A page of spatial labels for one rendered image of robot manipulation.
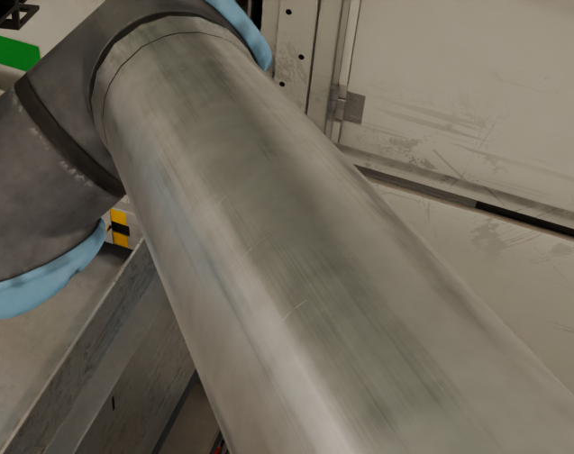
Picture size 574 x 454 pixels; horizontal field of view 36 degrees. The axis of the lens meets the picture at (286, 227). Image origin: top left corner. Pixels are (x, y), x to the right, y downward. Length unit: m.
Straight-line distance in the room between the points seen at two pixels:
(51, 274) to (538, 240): 0.81
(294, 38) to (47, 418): 0.55
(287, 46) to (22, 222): 0.68
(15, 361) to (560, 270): 0.71
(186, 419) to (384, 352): 1.47
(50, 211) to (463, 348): 0.33
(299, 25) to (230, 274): 0.87
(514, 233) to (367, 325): 1.00
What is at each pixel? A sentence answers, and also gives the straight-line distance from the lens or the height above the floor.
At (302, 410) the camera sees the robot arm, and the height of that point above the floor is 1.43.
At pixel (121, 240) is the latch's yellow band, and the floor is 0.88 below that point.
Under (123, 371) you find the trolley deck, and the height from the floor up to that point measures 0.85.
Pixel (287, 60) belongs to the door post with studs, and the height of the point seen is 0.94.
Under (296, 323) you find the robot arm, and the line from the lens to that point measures 0.22.
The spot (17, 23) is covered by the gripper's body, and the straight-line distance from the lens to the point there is 0.69.
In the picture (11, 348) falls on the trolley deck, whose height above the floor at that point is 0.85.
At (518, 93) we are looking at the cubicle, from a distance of 1.07.
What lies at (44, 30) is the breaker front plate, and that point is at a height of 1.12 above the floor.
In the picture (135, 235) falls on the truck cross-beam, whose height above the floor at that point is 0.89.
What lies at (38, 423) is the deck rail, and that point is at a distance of 0.85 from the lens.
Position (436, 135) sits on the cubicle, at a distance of 1.12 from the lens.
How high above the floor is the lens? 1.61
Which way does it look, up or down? 46 degrees down
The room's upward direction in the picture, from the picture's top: 6 degrees clockwise
